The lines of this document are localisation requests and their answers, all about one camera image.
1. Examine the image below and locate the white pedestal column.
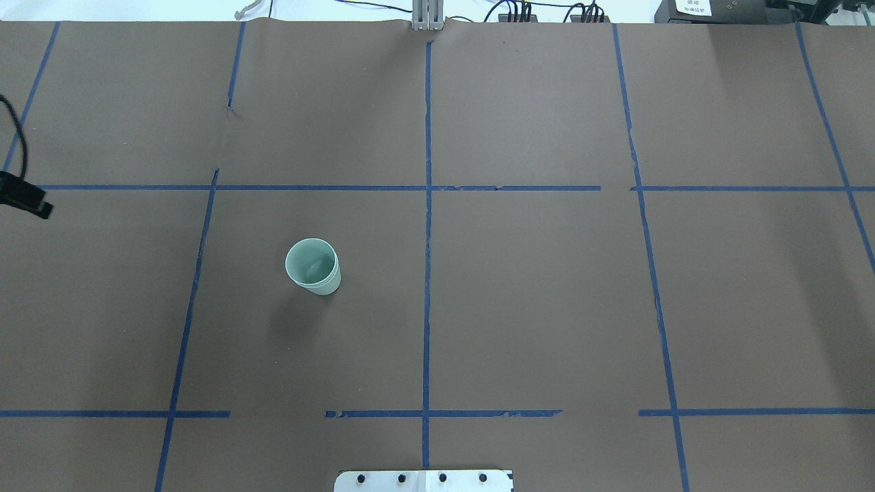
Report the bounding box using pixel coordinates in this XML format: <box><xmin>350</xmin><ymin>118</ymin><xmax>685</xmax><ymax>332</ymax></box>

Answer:
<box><xmin>334</xmin><ymin>468</ymin><xmax>515</xmax><ymax>491</ymax></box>

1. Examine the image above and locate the aluminium frame post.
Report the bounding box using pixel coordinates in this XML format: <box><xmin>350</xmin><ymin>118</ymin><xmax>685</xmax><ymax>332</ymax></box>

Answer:
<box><xmin>412</xmin><ymin>0</ymin><xmax>446</xmax><ymax>31</ymax></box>

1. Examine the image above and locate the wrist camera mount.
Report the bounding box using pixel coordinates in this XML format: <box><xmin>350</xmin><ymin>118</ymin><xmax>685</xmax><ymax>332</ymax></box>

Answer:
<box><xmin>1</xmin><ymin>171</ymin><xmax>54</xmax><ymax>220</ymax></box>

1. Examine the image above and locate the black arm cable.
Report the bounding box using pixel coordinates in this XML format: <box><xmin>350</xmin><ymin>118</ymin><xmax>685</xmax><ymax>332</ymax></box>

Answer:
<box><xmin>0</xmin><ymin>94</ymin><xmax>29</xmax><ymax>180</ymax></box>

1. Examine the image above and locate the black mini computer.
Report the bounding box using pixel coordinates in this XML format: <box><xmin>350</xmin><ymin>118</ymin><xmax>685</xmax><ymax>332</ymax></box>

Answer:
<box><xmin>654</xmin><ymin>1</ymin><xmax>768</xmax><ymax>25</ymax></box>

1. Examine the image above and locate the orange black adapter box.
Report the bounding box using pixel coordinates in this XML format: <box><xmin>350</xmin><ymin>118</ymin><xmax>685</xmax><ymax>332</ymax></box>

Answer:
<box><xmin>495</xmin><ymin>1</ymin><xmax>537</xmax><ymax>24</ymax></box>

